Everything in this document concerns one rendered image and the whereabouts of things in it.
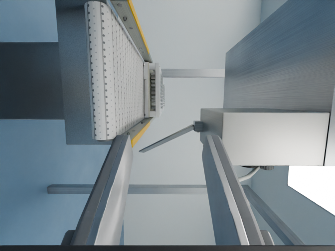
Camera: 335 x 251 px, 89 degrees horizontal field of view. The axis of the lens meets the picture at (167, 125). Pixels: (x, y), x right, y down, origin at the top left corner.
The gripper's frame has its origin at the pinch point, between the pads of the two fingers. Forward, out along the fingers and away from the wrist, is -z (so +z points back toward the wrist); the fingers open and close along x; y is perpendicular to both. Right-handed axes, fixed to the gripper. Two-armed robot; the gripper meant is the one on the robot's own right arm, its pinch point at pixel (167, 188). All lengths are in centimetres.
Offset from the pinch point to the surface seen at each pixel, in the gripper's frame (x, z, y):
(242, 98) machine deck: -30, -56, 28
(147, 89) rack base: 9, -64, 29
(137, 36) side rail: 8.3, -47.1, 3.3
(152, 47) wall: 31, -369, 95
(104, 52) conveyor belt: 11.8, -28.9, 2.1
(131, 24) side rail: 8.3, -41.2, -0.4
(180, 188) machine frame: -11, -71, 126
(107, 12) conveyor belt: 11.1, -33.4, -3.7
